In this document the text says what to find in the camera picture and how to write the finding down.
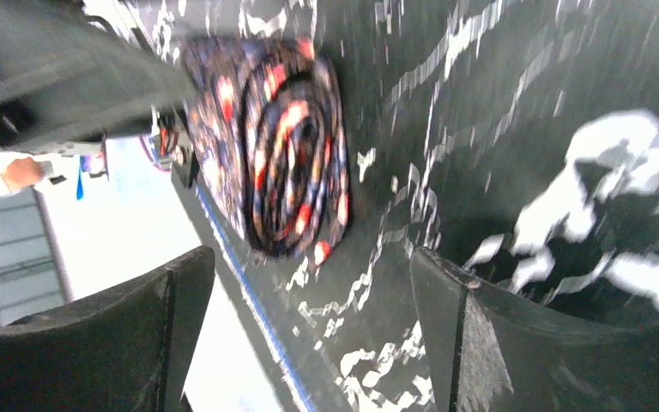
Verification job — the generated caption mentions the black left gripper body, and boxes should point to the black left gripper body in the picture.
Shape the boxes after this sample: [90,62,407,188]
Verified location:
[0,1,196,155]

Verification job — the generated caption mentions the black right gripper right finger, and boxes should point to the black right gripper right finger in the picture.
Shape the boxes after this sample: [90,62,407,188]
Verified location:
[410,247,659,411]

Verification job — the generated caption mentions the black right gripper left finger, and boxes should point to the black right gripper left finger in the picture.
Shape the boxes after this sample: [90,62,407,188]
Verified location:
[0,245,215,411]

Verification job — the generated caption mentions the dark paisley red-dotted tie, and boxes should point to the dark paisley red-dotted tie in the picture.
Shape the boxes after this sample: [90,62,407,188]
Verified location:
[182,35,350,267]

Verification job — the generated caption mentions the dark storage crates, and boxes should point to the dark storage crates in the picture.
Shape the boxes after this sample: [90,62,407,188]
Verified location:
[0,188,71,325]

